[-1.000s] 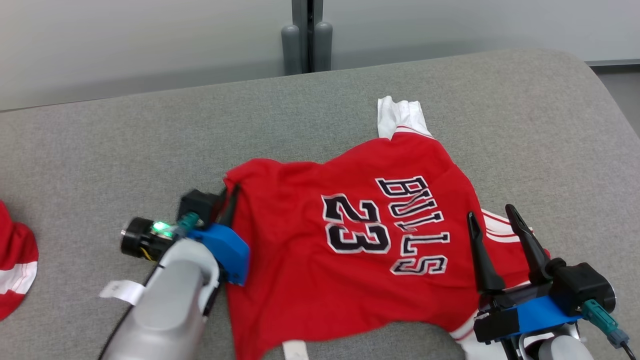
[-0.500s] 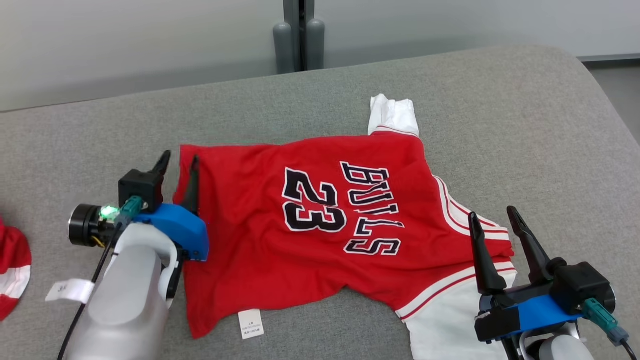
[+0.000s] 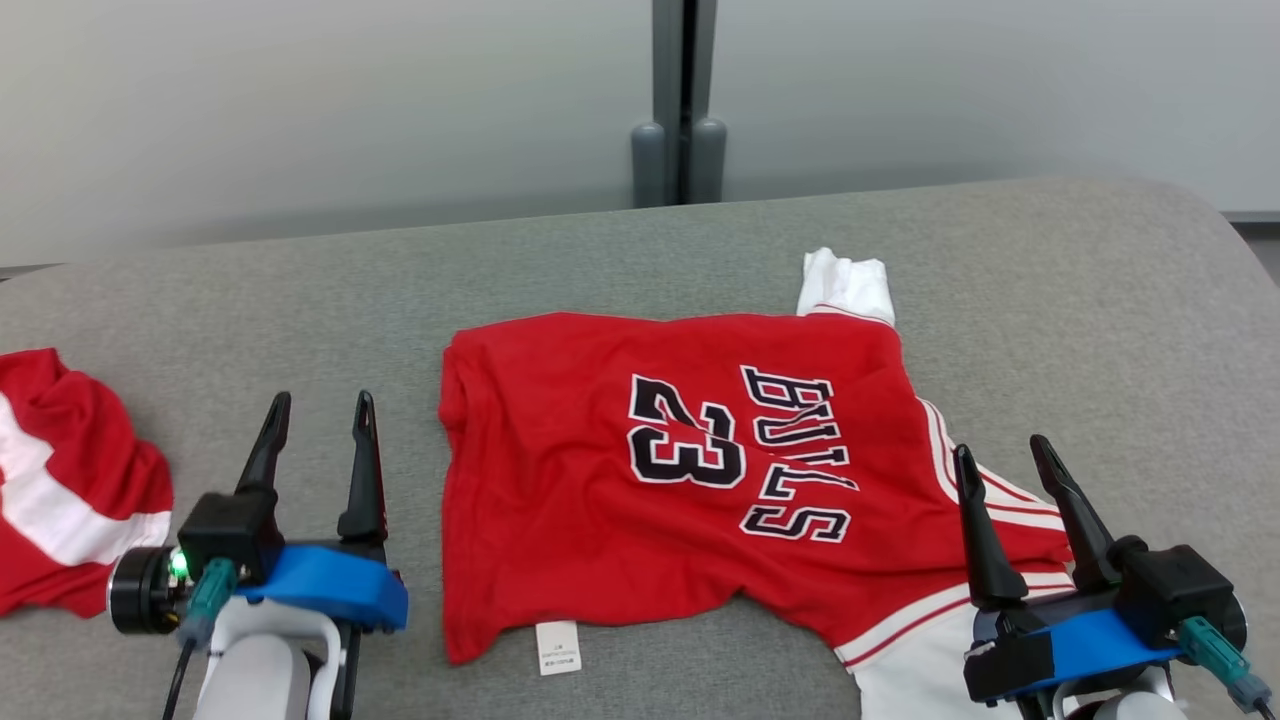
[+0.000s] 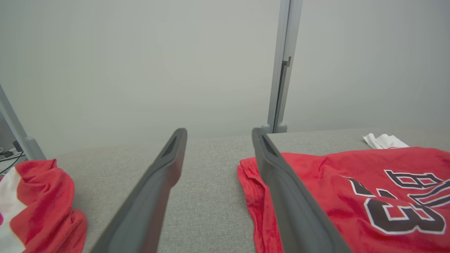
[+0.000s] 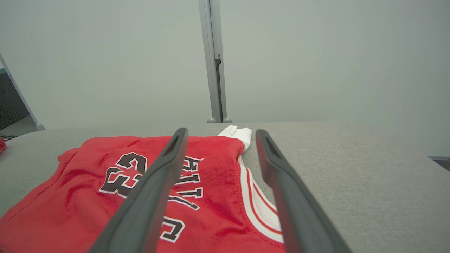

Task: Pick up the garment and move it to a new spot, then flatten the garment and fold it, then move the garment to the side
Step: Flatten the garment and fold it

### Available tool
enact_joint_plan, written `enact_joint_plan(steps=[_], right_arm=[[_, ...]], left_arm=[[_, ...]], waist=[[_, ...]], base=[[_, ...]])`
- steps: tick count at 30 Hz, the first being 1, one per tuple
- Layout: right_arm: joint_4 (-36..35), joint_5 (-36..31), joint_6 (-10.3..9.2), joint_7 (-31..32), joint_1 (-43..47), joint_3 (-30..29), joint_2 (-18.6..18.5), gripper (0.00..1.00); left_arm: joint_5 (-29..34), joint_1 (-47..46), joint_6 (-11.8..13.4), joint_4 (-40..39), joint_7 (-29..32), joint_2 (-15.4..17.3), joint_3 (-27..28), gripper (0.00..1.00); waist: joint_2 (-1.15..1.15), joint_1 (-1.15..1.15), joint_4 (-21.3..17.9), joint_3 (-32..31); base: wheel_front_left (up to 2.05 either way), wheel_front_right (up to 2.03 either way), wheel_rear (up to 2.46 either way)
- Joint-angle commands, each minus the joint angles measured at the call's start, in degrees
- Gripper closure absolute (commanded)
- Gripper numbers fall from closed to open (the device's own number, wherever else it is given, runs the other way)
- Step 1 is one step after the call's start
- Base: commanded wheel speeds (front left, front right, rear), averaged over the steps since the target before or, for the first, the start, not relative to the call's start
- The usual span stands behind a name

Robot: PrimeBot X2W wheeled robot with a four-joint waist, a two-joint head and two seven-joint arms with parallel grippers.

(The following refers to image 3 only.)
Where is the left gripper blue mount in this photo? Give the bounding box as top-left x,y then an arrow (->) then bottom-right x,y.
235,390 -> 409,633

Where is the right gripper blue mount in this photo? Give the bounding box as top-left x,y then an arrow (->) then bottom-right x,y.
952,434 -> 1181,706

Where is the red shorts white stripe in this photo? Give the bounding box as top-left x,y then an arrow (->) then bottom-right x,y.
0,347 -> 176,618

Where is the red Bulls 23 jersey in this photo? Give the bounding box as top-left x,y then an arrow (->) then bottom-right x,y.
438,247 -> 1076,720

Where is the grey cylindrical partition foot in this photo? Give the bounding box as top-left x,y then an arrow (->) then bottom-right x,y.
630,120 -> 668,209
690,117 -> 728,204

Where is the left arm cable teal connector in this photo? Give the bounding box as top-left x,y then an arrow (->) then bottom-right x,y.
160,558 -> 239,720

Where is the arm cable teal connector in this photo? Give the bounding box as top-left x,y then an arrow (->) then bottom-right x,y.
1178,615 -> 1276,720
160,558 -> 239,720

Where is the right arm cable teal connector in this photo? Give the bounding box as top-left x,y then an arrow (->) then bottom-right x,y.
1178,615 -> 1276,720

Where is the grey partition post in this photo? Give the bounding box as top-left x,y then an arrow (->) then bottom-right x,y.
652,0 -> 718,206

